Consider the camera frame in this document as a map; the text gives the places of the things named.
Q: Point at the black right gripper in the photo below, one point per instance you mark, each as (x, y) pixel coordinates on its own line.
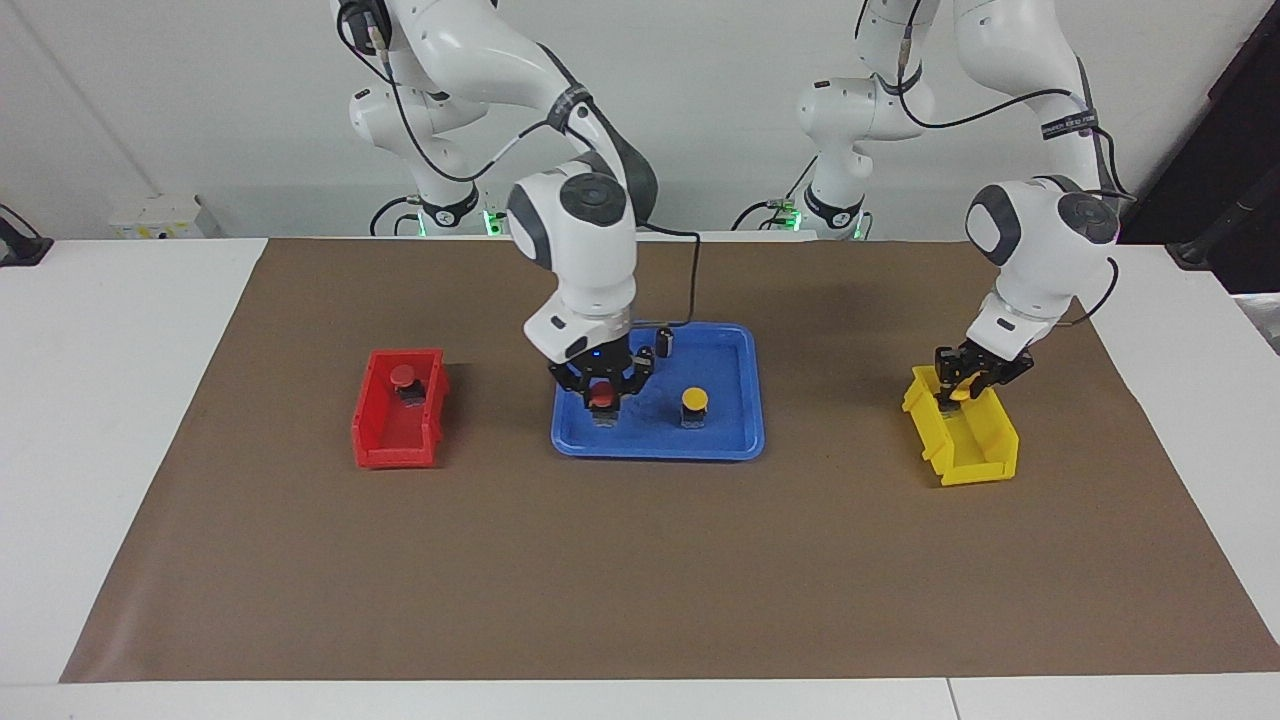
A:
(605, 362)

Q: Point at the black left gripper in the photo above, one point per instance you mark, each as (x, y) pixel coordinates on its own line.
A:
(985, 365)

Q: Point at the red push button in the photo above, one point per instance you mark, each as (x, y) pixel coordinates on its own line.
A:
(402, 376)
(603, 393)

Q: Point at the yellow push button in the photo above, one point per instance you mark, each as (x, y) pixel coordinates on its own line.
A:
(958, 393)
(694, 398)

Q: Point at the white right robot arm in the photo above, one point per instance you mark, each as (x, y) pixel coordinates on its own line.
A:
(580, 250)

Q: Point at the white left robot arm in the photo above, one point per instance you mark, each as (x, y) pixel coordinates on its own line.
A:
(1040, 240)

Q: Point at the yellow plastic storage bin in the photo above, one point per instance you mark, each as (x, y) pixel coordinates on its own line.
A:
(985, 445)

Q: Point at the blue plastic tray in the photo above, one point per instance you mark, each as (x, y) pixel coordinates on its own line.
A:
(720, 430)

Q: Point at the brown paper table mat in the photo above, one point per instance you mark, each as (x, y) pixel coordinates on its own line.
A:
(640, 560)

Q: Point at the red plastic storage bin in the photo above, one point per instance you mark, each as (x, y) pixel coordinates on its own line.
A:
(395, 435)

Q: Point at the black equipment stand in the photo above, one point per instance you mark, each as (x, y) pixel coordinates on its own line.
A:
(1215, 235)

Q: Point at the white wall power box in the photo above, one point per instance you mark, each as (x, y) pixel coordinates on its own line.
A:
(155, 218)

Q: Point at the black clamp mount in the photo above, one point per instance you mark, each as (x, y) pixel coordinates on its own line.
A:
(22, 245)

